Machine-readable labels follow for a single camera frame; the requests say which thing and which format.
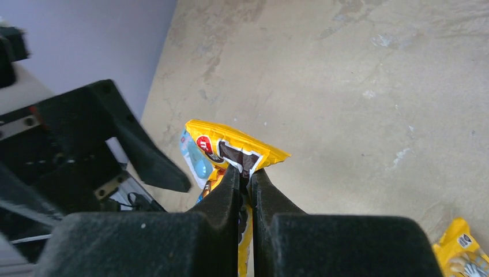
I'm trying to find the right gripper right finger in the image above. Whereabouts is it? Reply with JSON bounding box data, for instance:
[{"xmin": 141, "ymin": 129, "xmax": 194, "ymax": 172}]
[{"xmin": 250, "ymin": 169, "xmax": 442, "ymax": 276}]

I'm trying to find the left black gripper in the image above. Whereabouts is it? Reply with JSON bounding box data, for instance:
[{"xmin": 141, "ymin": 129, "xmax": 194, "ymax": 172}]
[{"xmin": 1, "ymin": 80, "xmax": 191, "ymax": 214}]

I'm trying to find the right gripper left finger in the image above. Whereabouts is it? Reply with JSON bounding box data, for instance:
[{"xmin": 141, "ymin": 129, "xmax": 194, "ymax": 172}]
[{"xmin": 35, "ymin": 167, "xmax": 240, "ymax": 276}]

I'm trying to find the yellow M&M bag bottom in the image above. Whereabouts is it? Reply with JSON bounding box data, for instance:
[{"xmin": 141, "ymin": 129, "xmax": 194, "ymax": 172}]
[{"xmin": 185, "ymin": 119, "xmax": 291, "ymax": 276}]

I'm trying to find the yellow m&m bag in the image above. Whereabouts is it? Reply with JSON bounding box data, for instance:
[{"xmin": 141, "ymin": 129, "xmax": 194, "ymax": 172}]
[
  {"xmin": 432, "ymin": 218, "xmax": 488, "ymax": 277},
  {"xmin": 185, "ymin": 119, "xmax": 291, "ymax": 276}
]

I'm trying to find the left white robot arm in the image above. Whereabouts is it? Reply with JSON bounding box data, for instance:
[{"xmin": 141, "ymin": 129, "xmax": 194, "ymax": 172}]
[{"xmin": 1, "ymin": 23, "xmax": 191, "ymax": 224}]

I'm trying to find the blue toy blister pack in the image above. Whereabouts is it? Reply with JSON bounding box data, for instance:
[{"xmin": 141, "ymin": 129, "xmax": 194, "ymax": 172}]
[{"xmin": 179, "ymin": 129, "xmax": 213, "ymax": 189}]

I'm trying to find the yellow M&M bag middle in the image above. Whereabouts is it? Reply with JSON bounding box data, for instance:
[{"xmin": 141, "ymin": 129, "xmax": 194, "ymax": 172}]
[{"xmin": 432, "ymin": 218, "xmax": 488, "ymax": 277}]

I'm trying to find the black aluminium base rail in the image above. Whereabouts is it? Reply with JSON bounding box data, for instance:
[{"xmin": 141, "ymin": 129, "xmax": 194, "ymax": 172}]
[{"xmin": 1, "ymin": 137, "xmax": 178, "ymax": 276}]

